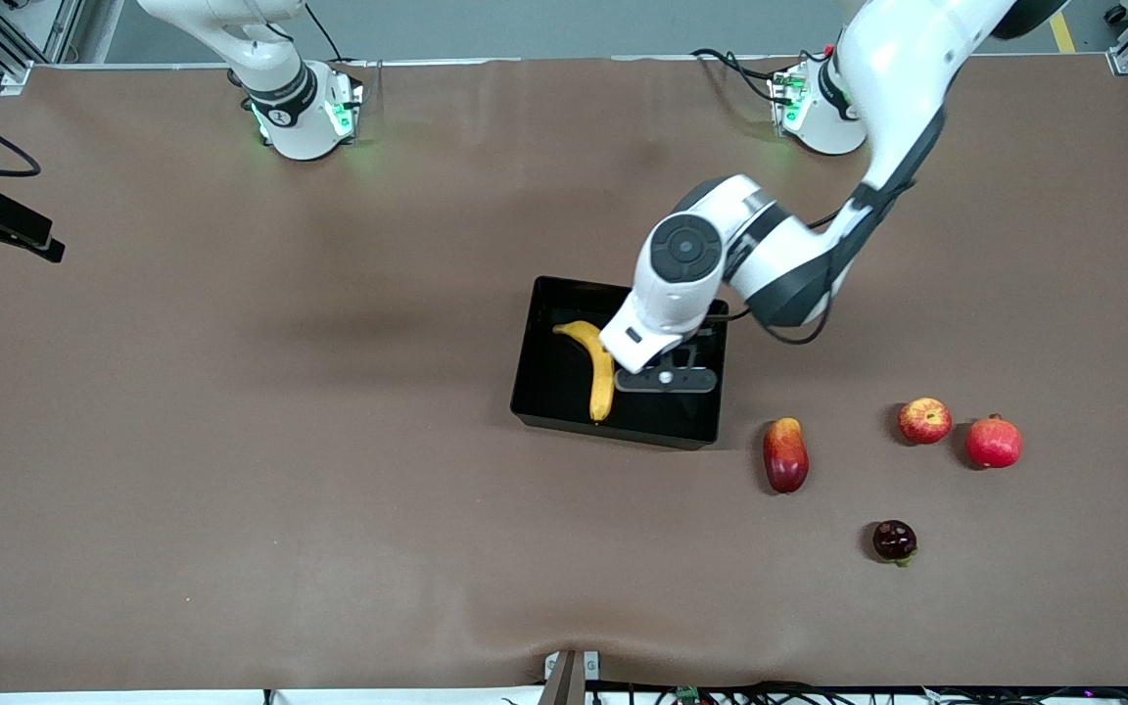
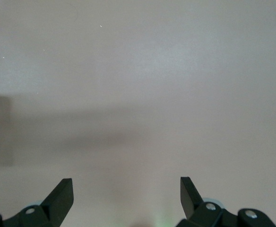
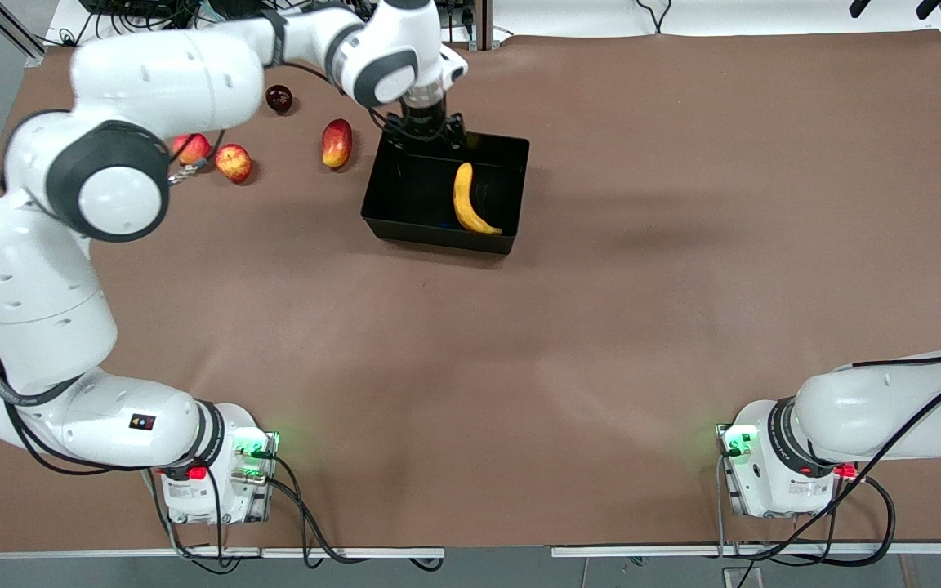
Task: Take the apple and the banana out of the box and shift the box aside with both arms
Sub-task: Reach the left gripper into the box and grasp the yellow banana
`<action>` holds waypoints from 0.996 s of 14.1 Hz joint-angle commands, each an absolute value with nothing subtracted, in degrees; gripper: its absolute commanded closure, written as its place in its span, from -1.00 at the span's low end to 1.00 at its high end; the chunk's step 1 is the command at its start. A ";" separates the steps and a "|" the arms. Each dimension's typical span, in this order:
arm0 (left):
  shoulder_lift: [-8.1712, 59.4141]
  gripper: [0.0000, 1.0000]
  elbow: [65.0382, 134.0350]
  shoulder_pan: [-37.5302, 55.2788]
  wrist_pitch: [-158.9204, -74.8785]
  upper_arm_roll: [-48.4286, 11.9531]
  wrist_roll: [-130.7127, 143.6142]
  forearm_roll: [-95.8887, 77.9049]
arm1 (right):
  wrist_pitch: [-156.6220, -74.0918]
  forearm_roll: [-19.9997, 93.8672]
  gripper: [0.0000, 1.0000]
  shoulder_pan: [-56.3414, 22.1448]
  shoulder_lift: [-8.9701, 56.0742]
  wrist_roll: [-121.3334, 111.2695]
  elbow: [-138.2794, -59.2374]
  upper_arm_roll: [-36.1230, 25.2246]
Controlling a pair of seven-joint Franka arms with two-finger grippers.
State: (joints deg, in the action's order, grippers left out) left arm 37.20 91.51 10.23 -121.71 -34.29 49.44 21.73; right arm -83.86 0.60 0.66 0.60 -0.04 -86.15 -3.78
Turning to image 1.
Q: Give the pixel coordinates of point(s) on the black plastic box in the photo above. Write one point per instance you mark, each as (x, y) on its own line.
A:
(549, 392)

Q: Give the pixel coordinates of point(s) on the yellow banana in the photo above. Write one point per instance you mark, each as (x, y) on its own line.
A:
(602, 397)

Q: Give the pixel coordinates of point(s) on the dark purple mangosteen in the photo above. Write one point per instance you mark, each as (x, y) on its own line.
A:
(894, 540)

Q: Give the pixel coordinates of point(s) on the metal arm base connector block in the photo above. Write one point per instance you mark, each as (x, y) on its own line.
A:
(344, 108)
(787, 98)

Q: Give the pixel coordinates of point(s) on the red yellow mango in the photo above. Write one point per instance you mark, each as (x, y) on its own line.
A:
(785, 460)

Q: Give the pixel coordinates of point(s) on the metal table edge bracket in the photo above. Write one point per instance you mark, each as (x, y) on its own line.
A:
(569, 681)

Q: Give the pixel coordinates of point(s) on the red yellow apple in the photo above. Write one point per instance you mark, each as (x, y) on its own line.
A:
(924, 421)

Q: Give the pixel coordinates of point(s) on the red pomegranate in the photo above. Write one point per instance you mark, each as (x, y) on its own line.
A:
(993, 444)

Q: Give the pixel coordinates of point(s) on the yellow floor tape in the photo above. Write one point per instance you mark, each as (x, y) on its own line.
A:
(1063, 34)

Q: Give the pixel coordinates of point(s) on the brown table mat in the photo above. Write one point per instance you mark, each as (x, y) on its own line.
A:
(231, 441)

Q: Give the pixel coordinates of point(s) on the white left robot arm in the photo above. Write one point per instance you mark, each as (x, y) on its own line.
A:
(877, 59)

